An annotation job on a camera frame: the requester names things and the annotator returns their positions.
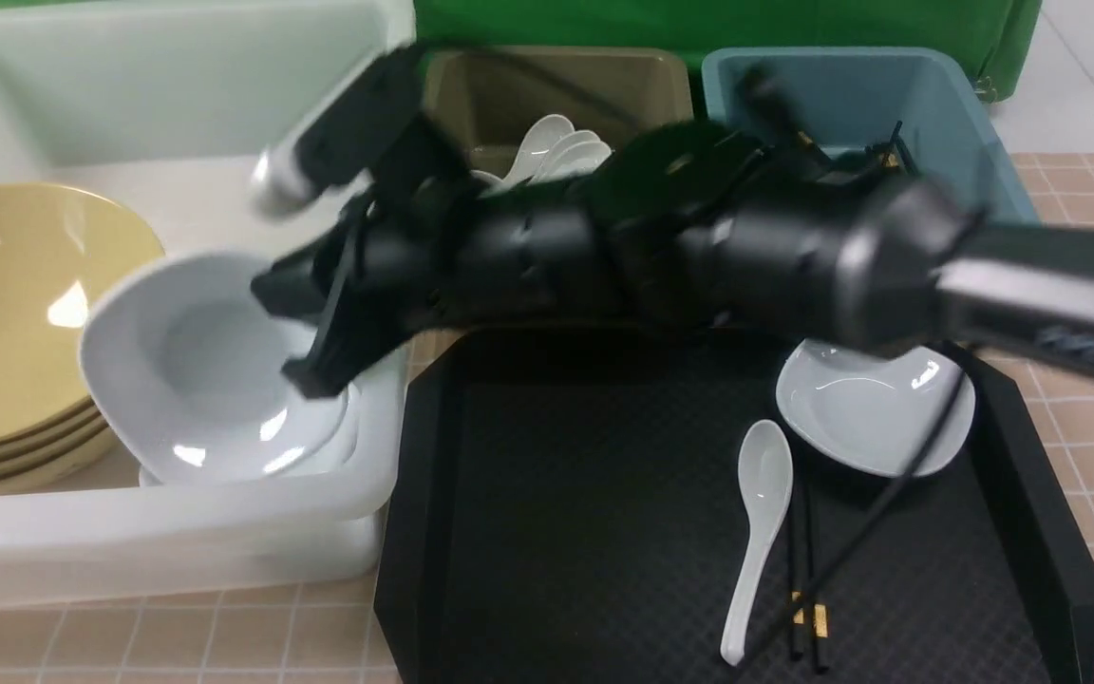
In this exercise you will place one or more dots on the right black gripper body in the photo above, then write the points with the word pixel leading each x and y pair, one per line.
pixel 477 251

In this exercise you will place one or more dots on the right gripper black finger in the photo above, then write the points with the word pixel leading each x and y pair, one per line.
pixel 359 310

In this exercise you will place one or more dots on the white square dish front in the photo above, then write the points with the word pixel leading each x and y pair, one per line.
pixel 184 325

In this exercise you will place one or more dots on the white square dish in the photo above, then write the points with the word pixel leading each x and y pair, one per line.
pixel 873 414
pixel 184 325
pixel 218 438

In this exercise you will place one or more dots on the white soup spoon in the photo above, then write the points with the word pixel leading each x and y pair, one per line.
pixel 765 477

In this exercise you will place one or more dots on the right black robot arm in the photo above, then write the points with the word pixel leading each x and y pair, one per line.
pixel 690 226

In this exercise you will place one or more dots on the bottom stacked yellow bowl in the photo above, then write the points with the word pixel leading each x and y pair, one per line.
pixel 64 465

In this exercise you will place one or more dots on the middle stacked yellow bowl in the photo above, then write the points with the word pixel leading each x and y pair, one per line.
pixel 43 454

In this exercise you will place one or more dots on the white spoon top of pile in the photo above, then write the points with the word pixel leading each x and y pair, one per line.
pixel 540 138

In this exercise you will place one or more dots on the olive green spoon bin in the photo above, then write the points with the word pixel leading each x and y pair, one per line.
pixel 487 105

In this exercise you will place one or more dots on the white square dish in tub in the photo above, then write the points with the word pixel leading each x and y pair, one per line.
pixel 218 438

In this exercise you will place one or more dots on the black serving tray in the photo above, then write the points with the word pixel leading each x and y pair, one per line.
pixel 567 511

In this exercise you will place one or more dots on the large white plastic tub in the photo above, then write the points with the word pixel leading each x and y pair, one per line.
pixel 163 106

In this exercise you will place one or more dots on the blue chopstick bin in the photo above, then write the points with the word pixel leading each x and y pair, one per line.
pixel 845 98

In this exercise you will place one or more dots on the green cloth backdrop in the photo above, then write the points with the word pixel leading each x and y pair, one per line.
pixel 989 40

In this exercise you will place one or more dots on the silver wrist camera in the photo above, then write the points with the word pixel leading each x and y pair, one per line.
pixel 346 132

